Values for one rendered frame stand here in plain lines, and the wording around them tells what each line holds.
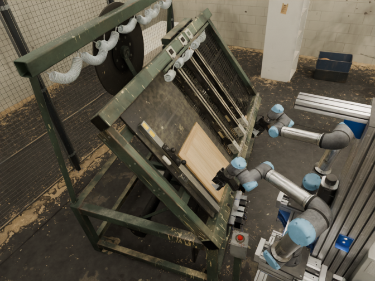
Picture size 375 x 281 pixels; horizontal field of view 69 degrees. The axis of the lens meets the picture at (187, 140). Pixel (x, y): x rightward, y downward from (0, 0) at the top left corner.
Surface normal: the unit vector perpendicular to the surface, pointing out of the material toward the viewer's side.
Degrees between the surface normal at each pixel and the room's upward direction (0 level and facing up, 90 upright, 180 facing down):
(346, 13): 90
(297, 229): 83
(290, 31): 90
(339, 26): 90
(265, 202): 0
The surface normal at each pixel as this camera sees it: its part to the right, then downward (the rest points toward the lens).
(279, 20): -0.50, 0.58
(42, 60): 0.94, 0.16
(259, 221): -0.07, -0.77
